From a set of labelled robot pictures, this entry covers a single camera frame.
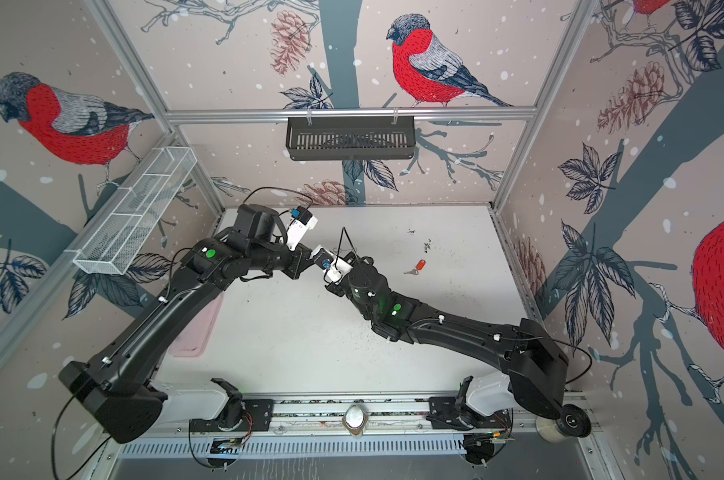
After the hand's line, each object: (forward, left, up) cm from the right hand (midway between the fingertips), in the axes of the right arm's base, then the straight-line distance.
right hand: (331, 253), depth 73 cm
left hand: (-4, +2, +3) cm, 5 cm away
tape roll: (-30, -55, -19) cm, 65 cm away
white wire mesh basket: (-2, +53, +5) cm, 53 cm away
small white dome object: (-33, -8, -17) cm, 37 cm away
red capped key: (+17, -25, -29) cm, 42 cm away
